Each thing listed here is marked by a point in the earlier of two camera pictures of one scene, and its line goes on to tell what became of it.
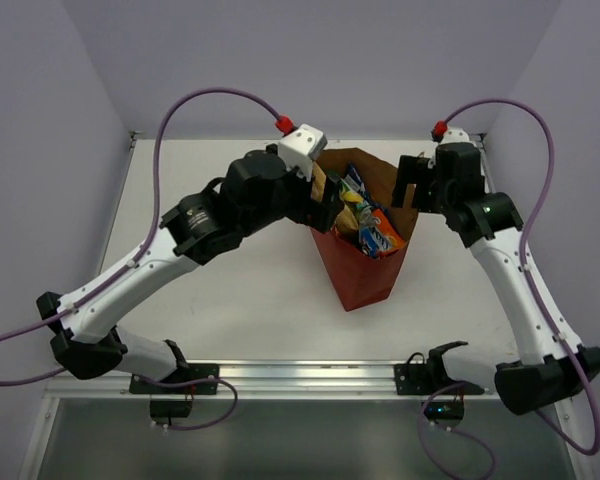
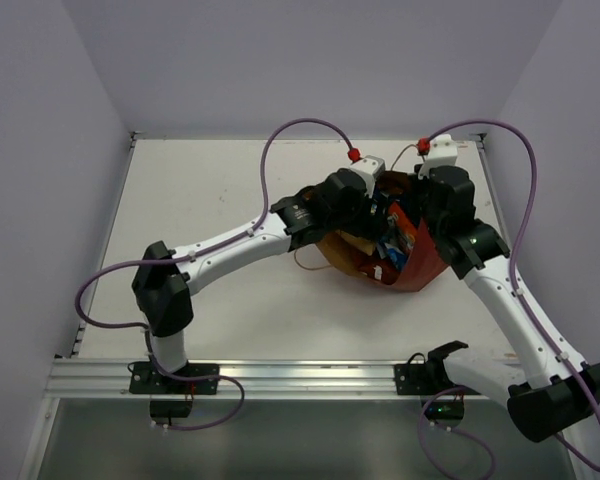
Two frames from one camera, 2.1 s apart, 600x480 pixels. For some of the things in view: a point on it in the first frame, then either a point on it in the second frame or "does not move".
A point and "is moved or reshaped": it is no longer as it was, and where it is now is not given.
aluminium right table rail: [479, 140] does not move
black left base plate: [142, 385] does not move
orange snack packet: [380, 239] -> [402, 226]
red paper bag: [362, 278] is moved or reshaped
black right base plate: [412, 379] does not move
